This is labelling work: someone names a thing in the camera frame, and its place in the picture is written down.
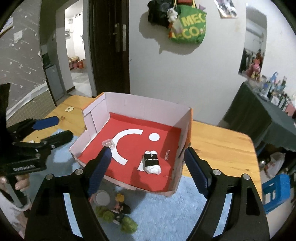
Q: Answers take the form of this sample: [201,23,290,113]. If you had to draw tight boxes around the blonde pink figurine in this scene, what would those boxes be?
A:
[114,193,131,215]

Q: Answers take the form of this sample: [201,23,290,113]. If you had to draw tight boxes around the dark cloth side table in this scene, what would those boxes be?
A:
[223,82,295,151]

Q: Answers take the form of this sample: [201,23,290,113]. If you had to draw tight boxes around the pink plush toy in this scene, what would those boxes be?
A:
[245,58,261,79]

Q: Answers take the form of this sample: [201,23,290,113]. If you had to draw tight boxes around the dark wooden door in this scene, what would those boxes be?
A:
[88,1,130,94]

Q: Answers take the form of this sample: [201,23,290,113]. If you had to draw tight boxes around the person left hand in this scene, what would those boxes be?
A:
[1,174,30,193]

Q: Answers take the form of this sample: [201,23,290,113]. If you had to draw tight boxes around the green haired figurine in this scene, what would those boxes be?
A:
[95,203,138,234]

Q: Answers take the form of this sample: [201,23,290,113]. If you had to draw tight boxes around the blue plastic stool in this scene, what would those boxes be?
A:
[262,174,290,214]

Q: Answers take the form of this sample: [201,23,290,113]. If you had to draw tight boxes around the clear plastic case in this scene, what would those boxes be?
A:
[102,138,115,150]

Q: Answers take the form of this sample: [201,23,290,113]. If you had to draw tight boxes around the black white bundle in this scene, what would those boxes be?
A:
[142,151,162,175]

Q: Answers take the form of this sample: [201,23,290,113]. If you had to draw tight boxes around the white round cap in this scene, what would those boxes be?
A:
[93,190,111,206]

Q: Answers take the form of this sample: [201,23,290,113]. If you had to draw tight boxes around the green tote bag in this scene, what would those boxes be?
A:
[167,1,207,45]

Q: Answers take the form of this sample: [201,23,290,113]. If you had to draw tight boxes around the small tag on table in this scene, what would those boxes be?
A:
[65,106,74,112]

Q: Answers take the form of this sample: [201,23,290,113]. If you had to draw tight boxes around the light blue fluffy mat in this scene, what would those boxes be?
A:
[27,142,206,240]

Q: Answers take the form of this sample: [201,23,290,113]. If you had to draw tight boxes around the cardboard box red lining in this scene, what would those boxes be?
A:
[70,92,193,196]

